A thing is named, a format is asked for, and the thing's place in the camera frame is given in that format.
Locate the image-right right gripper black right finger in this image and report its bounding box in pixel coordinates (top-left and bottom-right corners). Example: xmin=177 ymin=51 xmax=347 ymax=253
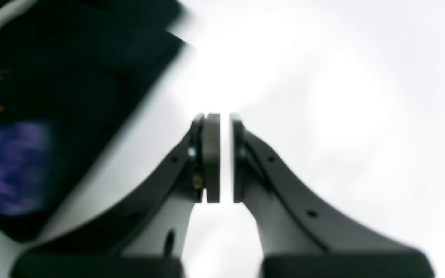
xmin=230 ymin=113 xmax=435 ymax=278

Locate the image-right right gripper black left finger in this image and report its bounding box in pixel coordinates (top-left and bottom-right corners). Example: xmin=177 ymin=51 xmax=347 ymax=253
xmin=11 ymin=113 xmax=220 ymax=278

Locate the black t-shirt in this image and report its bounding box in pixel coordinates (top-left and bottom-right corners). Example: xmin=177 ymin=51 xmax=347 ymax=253
xmin=0 ymin=0 xmax=183 ymax=242

